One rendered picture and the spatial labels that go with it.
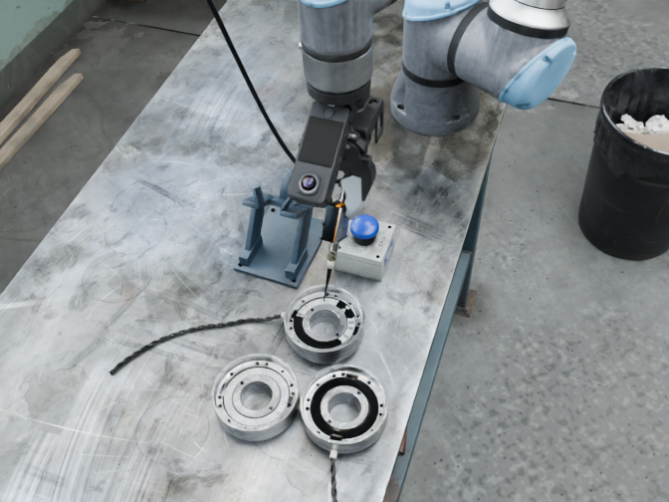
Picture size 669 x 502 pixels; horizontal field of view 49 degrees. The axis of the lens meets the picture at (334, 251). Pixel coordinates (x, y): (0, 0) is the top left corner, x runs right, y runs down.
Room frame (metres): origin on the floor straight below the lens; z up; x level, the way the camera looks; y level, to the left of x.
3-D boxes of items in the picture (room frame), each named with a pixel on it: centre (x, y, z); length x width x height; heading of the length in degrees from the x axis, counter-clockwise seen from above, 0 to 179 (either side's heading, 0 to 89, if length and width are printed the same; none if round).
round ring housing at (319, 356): (0.54, 0.02, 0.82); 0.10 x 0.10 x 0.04
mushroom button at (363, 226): (0.67, -0.04, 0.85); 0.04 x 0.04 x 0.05
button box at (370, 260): (0.67, -0.05, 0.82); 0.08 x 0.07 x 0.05; 158
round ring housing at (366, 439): (0.42, 0.00, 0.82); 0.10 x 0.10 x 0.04
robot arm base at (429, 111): (0.99, -0.19, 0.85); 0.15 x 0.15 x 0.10
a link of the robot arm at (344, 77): (0.66, -0.01, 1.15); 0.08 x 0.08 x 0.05
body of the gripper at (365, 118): (0.66, -0.02, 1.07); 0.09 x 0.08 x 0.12; 155
